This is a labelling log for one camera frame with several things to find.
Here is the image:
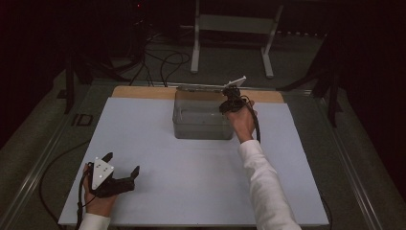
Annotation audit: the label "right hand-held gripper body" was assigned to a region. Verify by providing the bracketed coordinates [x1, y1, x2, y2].
[219, 75, 248, 114]

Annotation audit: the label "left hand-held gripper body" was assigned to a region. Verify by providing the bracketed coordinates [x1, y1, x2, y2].
[89, 156, 136, 198]

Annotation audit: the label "transparent plastic storage box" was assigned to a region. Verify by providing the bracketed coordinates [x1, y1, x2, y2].
[171, 84, 237, 141]

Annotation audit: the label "person's left hand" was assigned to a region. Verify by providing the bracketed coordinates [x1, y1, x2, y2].
[82, 163, 118, 218]

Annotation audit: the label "person's right hand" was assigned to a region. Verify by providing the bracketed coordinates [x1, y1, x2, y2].
[226, 100, 257, 144]

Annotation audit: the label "black floor socket plate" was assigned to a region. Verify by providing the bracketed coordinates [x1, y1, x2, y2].
[71, 113, 95, 127]

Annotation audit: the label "white table mat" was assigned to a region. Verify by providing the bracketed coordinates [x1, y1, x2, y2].
[57, 97, 329, 227]

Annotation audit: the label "black tripod stand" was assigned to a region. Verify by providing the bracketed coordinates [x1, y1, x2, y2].
[56, 47, 130, 115]
[277, 32, 345, 128]

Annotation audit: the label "white metal stand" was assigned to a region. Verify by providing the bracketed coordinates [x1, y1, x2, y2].
[190, 0, 284, 80]

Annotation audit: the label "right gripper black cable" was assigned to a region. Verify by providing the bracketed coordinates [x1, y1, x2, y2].
[240, 95, 333, 230]

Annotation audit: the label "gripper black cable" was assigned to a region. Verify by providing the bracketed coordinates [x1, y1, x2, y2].
[38, 139, 95, 230]
[240, 95, 333, 230]

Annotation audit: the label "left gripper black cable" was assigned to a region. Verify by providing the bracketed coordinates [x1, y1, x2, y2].
[38, 139, 95, 230]

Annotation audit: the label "black floor cables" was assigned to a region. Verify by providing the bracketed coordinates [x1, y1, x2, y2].
[127, 18, 192, 88]

